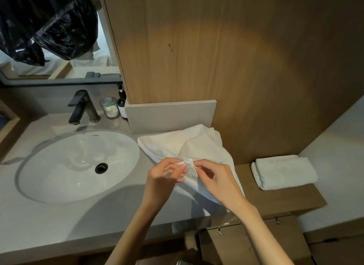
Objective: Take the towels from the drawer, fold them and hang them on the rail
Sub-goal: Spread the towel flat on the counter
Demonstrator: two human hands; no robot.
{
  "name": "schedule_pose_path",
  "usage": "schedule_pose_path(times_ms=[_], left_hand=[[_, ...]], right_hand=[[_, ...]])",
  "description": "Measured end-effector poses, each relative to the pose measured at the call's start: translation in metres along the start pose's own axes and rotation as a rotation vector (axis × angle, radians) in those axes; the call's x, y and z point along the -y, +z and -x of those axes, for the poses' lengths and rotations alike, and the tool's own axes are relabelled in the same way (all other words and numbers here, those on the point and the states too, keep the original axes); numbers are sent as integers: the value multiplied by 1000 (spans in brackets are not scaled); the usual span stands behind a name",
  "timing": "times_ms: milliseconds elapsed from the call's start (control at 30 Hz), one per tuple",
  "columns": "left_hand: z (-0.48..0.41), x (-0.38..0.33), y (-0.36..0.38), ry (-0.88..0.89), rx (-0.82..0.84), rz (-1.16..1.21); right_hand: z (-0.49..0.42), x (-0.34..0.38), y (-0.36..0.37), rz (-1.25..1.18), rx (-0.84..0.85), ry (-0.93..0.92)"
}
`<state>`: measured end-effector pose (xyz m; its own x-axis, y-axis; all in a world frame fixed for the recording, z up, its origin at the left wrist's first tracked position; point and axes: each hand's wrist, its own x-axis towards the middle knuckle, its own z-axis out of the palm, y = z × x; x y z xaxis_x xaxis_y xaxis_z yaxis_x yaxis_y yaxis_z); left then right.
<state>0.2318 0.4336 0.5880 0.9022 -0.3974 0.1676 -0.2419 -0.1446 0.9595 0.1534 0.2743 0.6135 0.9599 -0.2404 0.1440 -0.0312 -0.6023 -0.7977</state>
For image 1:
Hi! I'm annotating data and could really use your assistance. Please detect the black faucet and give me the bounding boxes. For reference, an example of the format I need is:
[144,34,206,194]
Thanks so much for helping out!
[67,90,101,125]

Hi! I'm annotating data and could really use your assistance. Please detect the wooden back panel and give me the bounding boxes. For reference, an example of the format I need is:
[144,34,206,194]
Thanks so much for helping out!
[98,0,364,166]

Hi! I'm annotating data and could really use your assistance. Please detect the glass jar with cotton pads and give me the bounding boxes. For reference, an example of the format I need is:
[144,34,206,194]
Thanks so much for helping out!
[99,96,120,120]

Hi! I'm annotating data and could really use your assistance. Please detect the person's right hand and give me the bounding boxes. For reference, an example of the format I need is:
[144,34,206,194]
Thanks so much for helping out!
[191,159,251,214]

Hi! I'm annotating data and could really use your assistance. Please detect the dark pump bottle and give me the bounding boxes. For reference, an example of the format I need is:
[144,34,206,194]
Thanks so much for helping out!
[117,84,129,121]

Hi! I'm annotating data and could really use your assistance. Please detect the wall mirror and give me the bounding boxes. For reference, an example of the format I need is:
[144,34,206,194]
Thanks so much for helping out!
[0,0,123,87]

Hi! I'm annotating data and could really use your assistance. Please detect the wooden vanity base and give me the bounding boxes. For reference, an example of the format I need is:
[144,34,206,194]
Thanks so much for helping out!
[28,230,199,265]

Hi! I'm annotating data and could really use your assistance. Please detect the wooden cabinet flap door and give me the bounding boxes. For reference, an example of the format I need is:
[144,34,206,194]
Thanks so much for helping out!
[199,215,313,265]

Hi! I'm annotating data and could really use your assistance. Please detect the white oval sink basin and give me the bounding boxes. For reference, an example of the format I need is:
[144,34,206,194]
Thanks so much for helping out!
[17,130,140,204]

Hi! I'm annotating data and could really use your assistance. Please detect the grey stone backsplash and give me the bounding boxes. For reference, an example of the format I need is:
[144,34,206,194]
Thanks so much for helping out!
[124,100,217,135]

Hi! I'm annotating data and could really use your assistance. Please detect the person's left forearm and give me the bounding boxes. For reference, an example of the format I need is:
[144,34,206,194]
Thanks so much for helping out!
[105,200,160,265]

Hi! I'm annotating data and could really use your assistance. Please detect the person's left hand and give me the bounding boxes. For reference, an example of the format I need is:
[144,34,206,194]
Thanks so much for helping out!
[141,157,189,210]

